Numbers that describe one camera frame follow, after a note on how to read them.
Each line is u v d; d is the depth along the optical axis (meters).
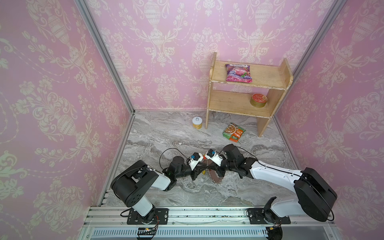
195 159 0.74
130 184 0.47
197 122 1.08
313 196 0.42
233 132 1.06
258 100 0.92
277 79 0.78
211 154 0.73
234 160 0.66
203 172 0.87
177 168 0.70
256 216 0.73
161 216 0.75
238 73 0.76
